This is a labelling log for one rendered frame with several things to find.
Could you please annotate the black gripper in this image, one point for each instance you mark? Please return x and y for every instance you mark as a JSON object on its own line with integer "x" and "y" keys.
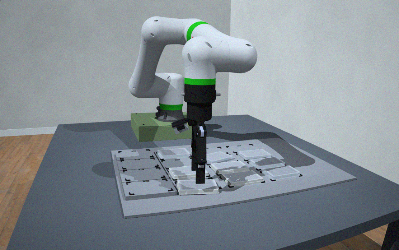
{"x": 198, "y": 114}

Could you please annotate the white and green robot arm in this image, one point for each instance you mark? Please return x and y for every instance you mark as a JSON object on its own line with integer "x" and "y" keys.
{"x": 206, "y": 51}

